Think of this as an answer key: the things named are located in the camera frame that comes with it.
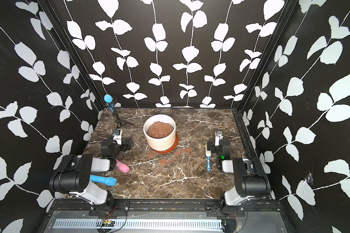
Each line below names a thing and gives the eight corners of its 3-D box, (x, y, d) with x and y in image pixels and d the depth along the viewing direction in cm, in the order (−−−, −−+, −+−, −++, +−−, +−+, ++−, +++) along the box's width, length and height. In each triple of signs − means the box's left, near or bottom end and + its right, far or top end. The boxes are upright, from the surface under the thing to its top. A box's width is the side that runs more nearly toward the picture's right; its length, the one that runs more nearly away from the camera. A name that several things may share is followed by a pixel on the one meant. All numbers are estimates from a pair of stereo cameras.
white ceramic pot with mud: (145, 152, 96) (140, 139, 84) (149, 128, 109) (146, 114, 96) (175, 152, 96) (174, 139, 84) (175, 129, 109) (175, 114, 97)
